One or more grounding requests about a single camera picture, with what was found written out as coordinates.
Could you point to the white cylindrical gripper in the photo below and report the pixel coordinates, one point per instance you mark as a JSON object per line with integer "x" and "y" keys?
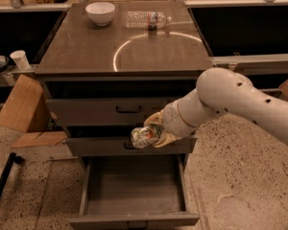
{"x": 171, "y": 120}

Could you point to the green white 7up can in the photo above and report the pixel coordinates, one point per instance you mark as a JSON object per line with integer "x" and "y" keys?
{"x": 143, "y": 137}

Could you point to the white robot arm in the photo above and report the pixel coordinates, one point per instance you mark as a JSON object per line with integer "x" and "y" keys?
{"x": 220, "y": 91}

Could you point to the top grey drawer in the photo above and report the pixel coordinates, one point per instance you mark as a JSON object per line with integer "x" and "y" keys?
{"x": 104, "y": 112}

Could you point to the middle grey drawer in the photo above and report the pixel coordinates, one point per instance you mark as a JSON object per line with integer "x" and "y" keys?
{"x": 106, "y": 146}

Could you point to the bottom grey open drawer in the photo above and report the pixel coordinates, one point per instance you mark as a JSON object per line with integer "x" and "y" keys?
{"x": 138, "y": 192}

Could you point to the grey drawer cabinet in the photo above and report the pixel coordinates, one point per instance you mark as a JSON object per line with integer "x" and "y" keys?
{"x": 85, "y": 61}

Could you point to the clear plastic water bottle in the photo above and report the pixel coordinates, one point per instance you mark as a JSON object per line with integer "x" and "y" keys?
{"x": 149, "y": 20}

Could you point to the flat brown cardboard piece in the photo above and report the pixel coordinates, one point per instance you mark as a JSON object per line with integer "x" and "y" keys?
{"x": 38, "y": 139}

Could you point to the white ceramic bowl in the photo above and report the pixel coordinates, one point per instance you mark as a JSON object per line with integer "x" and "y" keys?
{"x": 100, "y": 13}

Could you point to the upright brown cardboard box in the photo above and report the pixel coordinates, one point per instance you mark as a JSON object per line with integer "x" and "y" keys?
{"x": 25, "y": 109}

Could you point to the black metal stand leg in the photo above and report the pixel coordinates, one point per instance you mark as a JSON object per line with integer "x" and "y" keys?
{"x": 13, "y": 159}

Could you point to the white paper cup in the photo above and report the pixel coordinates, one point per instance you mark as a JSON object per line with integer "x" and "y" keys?
{"x": 20, "y": 59}

